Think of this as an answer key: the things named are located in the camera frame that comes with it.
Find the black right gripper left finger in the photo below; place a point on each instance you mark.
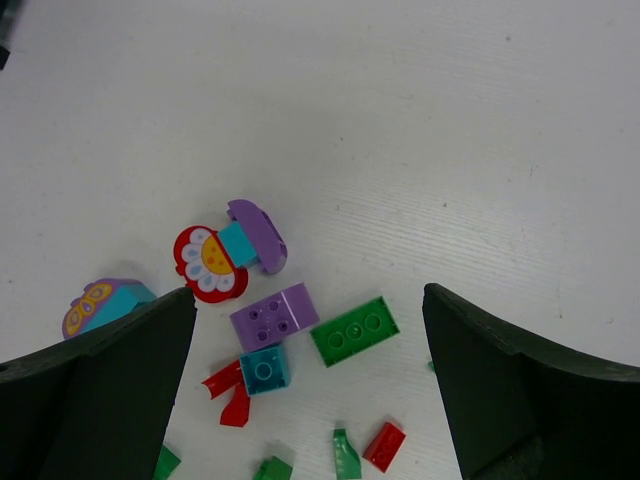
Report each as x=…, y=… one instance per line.
x=97, y=406

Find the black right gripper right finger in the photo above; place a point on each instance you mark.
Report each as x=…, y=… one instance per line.
x=520, y=406

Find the purple butterfly lego brick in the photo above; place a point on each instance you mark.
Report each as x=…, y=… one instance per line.
x=83, y=309

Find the red flower lego brick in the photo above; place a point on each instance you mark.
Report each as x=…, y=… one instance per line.
x=206, y=266

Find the purple round lego brick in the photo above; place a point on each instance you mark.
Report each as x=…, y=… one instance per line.
x=274, y=318

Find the purple curved lego brick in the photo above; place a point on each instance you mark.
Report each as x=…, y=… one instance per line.
x=271, y=250

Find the teal long lego brick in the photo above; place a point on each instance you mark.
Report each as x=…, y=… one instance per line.
x=126, y=299

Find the green small lego left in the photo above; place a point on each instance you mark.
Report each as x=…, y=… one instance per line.
x=167, y=462

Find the red arch lego piece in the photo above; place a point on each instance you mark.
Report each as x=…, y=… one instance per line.
x=224, y=379

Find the red slope lego piece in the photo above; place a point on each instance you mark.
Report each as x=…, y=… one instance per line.
x=236, y=413

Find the red small lego brick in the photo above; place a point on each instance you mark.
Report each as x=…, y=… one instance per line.
x=384, y=447

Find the teal square lego brick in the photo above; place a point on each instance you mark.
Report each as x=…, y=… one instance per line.
x=265, y=370

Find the green slope lego piece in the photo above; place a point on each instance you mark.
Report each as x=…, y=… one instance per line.
x=346, y=459

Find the green stepped lego brick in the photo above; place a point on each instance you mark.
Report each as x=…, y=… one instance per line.
x=274, y=468

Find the green flat lego plate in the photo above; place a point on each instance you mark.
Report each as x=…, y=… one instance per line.
x=355, y=331

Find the black slatted container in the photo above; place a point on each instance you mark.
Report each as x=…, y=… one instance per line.
x=9, y=12

